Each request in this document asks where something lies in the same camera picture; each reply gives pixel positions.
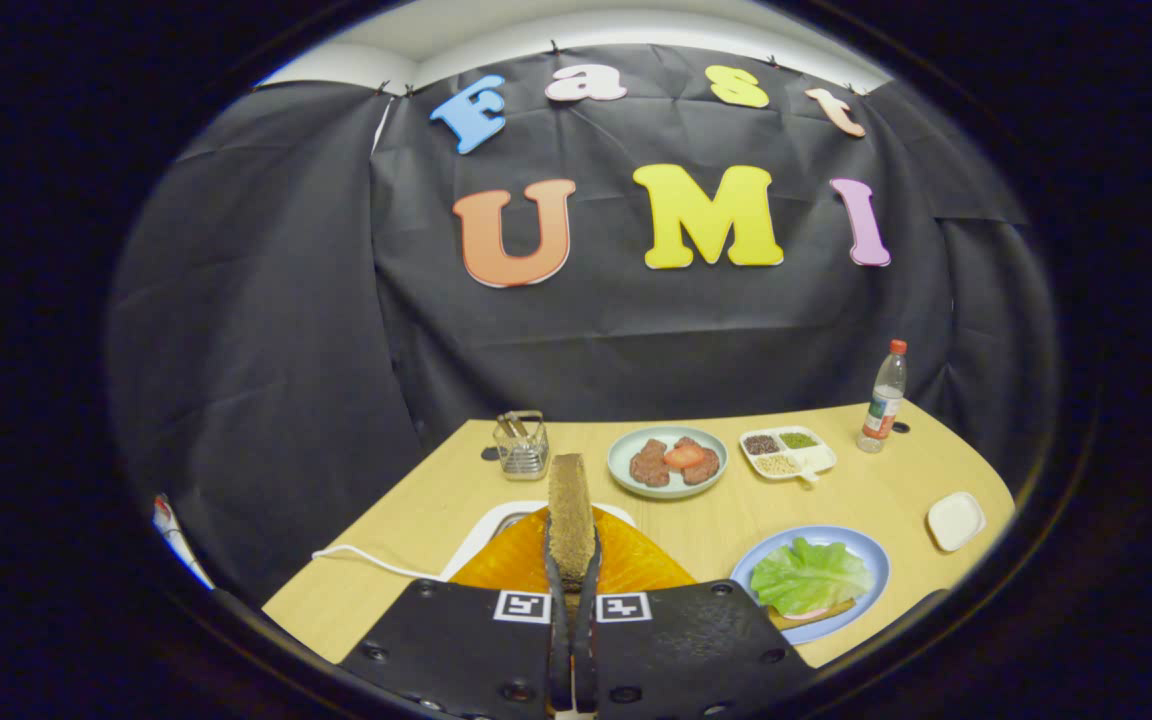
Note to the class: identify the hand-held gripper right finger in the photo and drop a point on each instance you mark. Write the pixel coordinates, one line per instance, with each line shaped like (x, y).
(586, 640)

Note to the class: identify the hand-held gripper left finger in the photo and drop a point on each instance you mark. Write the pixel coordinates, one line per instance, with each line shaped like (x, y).
(556, 640)

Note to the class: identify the brown bread slice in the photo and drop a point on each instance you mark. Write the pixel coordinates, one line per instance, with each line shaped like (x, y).
(571, 510)

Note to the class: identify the green lettuce leaf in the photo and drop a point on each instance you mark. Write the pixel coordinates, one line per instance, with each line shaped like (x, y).
(811, 575)

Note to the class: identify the white toaster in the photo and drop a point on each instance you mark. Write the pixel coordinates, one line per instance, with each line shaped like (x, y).
(481, 535)

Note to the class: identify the pale green plate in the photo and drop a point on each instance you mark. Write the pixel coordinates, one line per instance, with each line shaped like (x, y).
(666, 491)

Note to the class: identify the brown meat patty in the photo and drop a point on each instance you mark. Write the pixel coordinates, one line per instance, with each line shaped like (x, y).
(704, 468)
(648, 465)

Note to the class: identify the clear glass utensil holder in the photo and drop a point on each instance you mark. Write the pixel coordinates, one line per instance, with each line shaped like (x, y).
(521, 450)

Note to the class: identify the red tomato slice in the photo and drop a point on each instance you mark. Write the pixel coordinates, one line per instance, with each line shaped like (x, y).
(684, 456)

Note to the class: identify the pink ham slice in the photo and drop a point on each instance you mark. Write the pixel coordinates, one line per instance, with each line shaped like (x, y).
(804, 613)

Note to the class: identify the toasted bread slice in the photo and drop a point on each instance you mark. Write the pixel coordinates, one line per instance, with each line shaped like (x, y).
(836, 612)

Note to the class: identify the beige seeds portion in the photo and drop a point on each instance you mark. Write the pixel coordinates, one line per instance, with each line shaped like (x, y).
(777, 464)

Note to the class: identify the dark seeds portion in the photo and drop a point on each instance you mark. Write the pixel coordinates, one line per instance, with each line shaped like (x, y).
(761, 444)

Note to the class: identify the green seeds portion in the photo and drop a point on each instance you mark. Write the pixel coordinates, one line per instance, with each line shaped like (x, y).
(798, 440)

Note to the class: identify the white divided tray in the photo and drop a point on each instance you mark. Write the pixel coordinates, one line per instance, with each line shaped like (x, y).
(821, 460)

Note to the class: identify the blue plate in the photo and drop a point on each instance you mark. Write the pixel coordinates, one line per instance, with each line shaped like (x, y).
(871, 550)

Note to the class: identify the black backdrop cloth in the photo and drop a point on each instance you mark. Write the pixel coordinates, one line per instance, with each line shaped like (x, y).
(636, 340)

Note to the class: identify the clear red-capped water bottle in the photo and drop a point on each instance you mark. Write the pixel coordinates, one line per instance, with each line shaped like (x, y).
(881, 405)

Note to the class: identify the small white dish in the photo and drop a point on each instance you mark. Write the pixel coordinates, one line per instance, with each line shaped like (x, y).
(956, 521)

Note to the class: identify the red white blue object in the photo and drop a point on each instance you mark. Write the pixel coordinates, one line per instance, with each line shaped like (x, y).
(178, 538)

